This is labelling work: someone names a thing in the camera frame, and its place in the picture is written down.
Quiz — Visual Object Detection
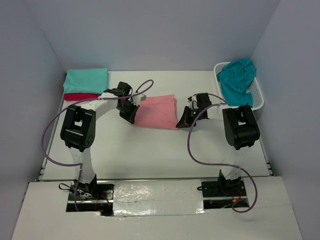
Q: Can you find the silver tape patch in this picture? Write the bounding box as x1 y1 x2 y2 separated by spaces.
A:
113 179 205 217

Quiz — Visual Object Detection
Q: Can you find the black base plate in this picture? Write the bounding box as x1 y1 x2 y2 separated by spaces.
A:
62 183 115 217
197 180 249 210

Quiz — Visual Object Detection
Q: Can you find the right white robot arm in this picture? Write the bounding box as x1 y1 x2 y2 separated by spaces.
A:
175 92 260 196

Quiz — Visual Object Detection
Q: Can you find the pink t shirt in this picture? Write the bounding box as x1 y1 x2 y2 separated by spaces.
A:
133 94 178 130

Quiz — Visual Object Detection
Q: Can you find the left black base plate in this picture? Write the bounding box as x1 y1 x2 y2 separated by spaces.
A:
62 183 115 217

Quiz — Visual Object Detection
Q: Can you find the mint green t shirt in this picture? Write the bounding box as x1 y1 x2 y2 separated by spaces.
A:
63 68 109 94

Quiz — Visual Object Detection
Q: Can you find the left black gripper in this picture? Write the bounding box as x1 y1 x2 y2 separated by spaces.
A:
116 100 139 124

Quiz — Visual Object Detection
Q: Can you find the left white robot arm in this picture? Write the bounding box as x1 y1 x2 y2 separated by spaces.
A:
60 81 146 199

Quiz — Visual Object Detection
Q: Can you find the white plastic laundry basket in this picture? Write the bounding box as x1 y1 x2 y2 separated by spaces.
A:
213 62 265 111

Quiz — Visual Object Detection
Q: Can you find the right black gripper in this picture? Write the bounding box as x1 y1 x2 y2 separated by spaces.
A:
177 105 205 128

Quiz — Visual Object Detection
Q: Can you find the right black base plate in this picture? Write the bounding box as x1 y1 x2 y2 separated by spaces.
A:
197 180 249 210

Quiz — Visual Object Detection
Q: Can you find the teal blue t shirt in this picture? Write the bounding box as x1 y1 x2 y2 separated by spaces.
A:
216 58 257 107

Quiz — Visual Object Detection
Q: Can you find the red t shirt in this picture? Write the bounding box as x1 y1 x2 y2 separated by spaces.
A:
63 93 99 101

